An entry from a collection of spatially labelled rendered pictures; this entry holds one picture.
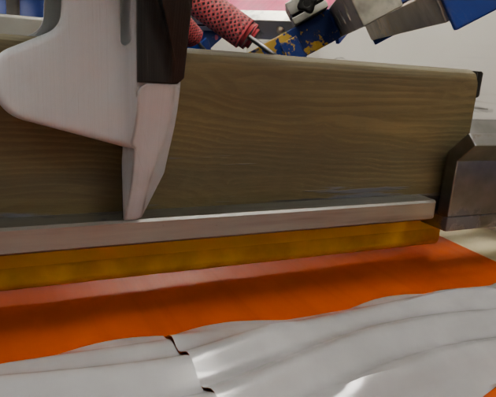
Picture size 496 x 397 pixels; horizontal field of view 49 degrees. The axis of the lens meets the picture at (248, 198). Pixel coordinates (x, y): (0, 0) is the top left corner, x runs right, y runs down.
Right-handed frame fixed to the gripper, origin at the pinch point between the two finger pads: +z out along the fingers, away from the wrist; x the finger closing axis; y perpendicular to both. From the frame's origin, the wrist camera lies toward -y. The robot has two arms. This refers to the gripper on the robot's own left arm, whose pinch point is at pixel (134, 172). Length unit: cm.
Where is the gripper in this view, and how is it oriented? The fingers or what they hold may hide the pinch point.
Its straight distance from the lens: 23.7
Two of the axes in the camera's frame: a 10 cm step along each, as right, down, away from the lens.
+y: -9.0, 0.5, -4.3
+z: -0.7, 9.7, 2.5
